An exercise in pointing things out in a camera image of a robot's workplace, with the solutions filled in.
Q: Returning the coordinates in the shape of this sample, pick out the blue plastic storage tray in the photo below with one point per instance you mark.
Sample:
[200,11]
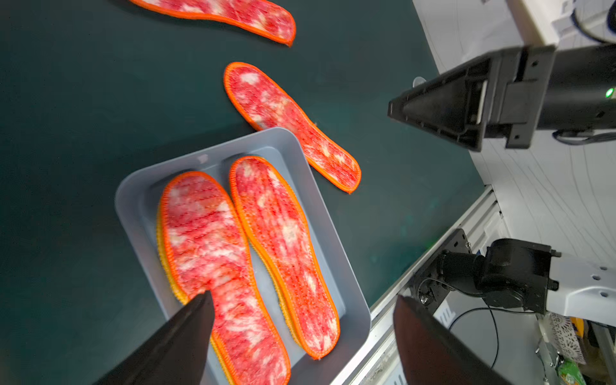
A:
[137,203]

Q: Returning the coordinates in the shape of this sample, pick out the red insole under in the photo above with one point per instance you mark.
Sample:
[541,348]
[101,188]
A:
[264,104]

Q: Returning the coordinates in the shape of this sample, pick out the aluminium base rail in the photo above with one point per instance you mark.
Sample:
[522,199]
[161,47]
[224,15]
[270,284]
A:
[378,361]

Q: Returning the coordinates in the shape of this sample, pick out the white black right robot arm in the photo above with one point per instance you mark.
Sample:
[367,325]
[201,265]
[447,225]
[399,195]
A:
[559,200]

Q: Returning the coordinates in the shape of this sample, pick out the red insole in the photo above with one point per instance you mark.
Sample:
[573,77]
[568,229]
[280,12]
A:
[263,18]
[272,216]
[209,251]

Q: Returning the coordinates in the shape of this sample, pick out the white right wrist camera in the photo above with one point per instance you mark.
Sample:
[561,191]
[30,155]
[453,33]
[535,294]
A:
[564,24]

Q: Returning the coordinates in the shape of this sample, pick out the red insole top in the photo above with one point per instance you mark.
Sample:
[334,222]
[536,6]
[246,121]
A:
[263,18]

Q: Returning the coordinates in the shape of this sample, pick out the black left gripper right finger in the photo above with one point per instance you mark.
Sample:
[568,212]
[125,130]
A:
[430,354]

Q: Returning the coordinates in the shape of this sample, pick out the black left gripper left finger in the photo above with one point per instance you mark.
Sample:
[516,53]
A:
[176,353]

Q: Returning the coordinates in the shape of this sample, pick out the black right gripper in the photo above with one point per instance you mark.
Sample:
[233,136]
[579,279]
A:
[497,95]

